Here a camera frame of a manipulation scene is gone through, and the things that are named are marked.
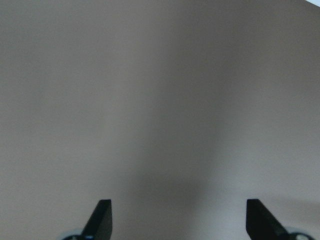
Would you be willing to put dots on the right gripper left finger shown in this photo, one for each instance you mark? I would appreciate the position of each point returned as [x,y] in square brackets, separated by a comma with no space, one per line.
[99,225]

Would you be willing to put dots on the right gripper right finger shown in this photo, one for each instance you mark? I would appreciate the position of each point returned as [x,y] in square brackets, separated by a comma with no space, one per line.
[261,224]

